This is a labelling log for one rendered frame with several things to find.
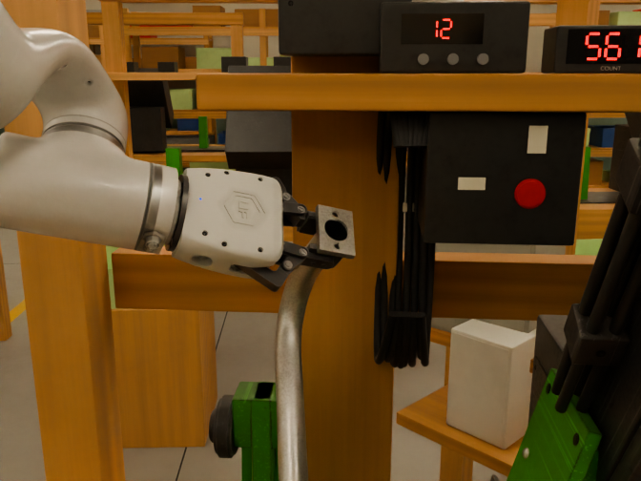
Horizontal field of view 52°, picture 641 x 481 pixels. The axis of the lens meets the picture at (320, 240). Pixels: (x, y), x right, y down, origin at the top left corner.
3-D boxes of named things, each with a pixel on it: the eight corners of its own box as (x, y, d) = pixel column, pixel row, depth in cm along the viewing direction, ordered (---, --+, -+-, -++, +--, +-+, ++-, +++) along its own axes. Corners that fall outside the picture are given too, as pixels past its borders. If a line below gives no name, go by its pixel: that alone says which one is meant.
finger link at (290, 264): (285, 264, 63) (347, 276, 66) (284, 237, 65) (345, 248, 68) (274, 280, 66) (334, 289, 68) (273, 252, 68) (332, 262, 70)
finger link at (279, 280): (256, 298, 61) (300, 276, 65) (213, 232, 63) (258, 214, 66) (252, 303, 62) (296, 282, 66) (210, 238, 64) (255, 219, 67)
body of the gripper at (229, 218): (169, 236, 57) (289, 257, 61) (176, 145, 63) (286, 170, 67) (152, 275, 63) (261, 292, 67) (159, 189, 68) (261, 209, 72)
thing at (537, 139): (575, 247, 74) (589, 112, 70) (423, 244, 75) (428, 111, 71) (547, 222, 86) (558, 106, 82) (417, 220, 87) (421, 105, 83)
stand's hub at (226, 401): (231, 470, 78) (229, 413, 76) (205, 470, 78) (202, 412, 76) (243, 437, 85) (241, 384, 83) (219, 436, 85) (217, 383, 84)
